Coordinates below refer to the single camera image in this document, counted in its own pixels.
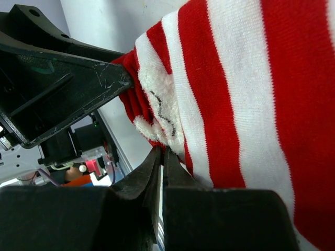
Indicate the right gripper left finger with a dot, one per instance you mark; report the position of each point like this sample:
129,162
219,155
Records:
123,216

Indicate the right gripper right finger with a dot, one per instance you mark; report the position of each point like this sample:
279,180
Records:
199,218

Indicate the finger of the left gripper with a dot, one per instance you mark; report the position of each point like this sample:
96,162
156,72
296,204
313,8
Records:
29,25
44,92

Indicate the red white striped sock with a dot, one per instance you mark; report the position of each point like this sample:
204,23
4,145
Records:
243,93

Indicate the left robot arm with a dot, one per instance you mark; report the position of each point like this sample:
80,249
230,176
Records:
87,140

